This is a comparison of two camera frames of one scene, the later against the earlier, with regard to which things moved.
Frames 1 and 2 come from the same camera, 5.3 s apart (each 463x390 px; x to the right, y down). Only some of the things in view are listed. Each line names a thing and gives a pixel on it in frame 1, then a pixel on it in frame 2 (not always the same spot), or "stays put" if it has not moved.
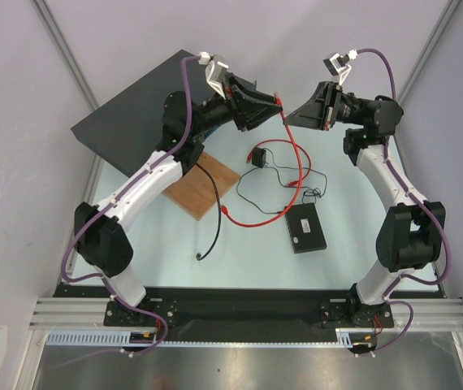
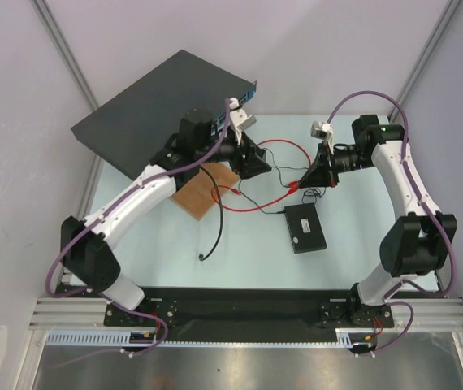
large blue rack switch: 127,129 stays put
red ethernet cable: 291,184 stays put
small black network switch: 305,228 stays put
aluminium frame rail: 428,314 stays put
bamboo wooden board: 194,191 stays put
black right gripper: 332,106 → 328,165
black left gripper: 248,107 → 252,166
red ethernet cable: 295,199 → 292,190
